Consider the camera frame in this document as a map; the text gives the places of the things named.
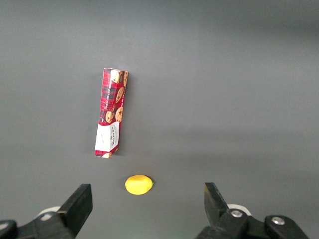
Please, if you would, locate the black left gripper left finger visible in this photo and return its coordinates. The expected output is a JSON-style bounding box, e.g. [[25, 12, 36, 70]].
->
[[0, 183, 94, 239]]

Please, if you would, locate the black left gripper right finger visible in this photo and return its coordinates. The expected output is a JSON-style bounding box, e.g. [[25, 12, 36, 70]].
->
[[195, 182, 310, 239]]

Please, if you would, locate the yellow lemon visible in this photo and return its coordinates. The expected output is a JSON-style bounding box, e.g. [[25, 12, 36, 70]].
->
[[125, 174, 155, 196]]

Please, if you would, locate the red tartan cookie box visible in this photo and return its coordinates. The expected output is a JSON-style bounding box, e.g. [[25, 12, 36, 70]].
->
[[94, 67, 129, 159]]

